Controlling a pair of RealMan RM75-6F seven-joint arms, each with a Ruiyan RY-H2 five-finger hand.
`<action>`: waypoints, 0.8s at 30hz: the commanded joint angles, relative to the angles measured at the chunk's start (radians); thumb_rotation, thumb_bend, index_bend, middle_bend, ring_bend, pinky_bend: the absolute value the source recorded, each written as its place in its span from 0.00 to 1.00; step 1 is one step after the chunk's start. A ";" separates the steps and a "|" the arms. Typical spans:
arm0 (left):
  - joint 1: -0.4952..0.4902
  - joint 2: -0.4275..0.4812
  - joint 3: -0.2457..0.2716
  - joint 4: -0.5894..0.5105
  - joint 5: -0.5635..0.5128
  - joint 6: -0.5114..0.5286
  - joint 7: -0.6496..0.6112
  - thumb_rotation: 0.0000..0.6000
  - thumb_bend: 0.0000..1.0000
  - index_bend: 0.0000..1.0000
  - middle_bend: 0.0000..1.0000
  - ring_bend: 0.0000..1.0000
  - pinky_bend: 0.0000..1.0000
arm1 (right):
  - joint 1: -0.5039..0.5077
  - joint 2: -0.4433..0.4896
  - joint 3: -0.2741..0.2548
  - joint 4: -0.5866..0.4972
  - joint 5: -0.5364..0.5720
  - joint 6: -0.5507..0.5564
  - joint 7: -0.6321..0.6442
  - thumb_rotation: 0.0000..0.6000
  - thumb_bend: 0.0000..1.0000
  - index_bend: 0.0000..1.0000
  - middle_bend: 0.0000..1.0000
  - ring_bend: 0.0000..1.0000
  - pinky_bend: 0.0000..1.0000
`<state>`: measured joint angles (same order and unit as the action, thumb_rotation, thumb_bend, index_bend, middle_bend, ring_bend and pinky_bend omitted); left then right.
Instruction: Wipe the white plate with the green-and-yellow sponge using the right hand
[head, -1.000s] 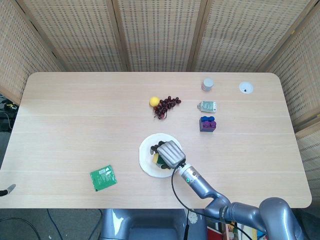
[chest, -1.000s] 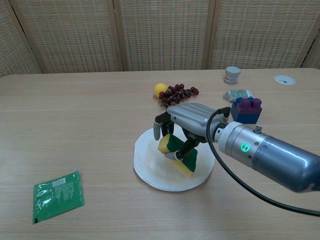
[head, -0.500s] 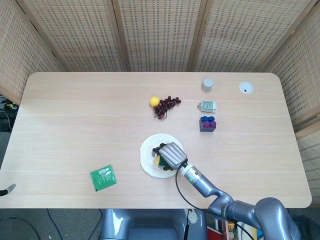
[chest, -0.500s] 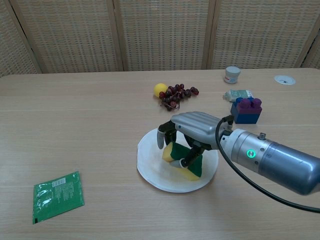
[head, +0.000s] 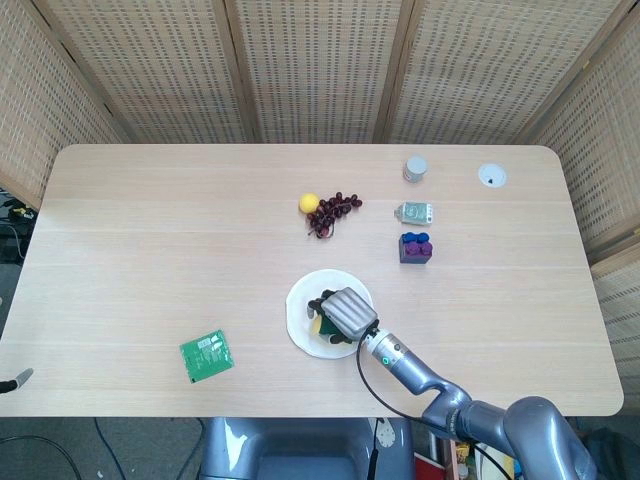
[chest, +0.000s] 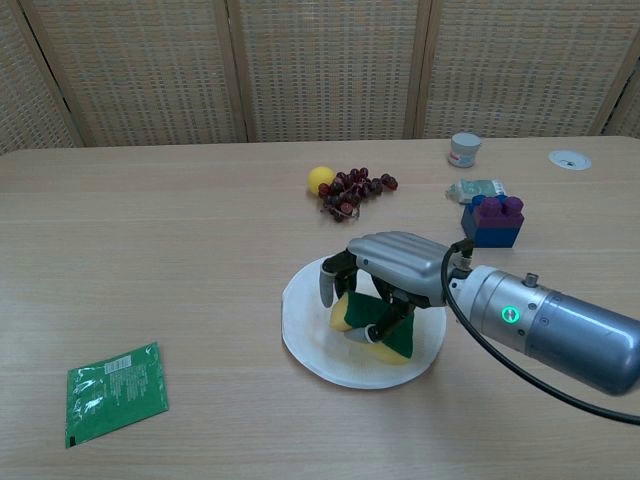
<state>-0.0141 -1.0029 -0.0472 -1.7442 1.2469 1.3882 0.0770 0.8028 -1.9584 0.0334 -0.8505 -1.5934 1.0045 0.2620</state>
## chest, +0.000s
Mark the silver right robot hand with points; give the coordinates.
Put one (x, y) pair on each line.
(400, 260)

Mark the yellow green sponge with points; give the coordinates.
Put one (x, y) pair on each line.
(367, 312)

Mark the white round plate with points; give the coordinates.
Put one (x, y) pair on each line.
(320, 345)

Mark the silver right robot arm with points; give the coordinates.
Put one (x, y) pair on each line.
(550, 320)

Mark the bunch of red grapes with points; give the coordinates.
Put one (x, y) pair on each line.
(350, 192)

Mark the blue and purple toy block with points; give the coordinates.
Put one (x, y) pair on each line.
(492, 225)

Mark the crumpled green white packet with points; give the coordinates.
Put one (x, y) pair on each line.
(475, 187)

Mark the yellow lemon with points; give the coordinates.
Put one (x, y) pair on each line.
(320, 179)

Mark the small white jar grey lid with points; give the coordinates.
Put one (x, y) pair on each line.
(464, 150)

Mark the round silver table grommet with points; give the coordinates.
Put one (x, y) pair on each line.
(569, 160)

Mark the woven rattan folding screen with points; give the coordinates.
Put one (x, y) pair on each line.
(320, 70)

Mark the green foil sachet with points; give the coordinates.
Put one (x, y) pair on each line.
(117, 395)

